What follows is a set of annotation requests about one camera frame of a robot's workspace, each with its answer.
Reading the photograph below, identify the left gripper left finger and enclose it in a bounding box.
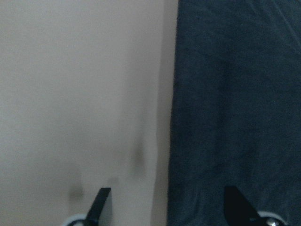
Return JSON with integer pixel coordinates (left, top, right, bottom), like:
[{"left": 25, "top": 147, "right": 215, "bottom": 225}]
[{"left": 64, "top": 187, "right": 112, "bottom": 226}]

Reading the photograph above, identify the black t-shirt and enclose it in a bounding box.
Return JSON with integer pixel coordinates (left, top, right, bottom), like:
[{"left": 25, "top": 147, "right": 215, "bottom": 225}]
[{"left": 167, "top": 0, "right": 301, "bottom": 226}]

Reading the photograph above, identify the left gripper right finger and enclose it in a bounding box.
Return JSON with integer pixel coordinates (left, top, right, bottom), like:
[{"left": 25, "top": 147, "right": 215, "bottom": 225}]
[{"left": 223, "top": 186, "right": 287, "bottom": 226}]

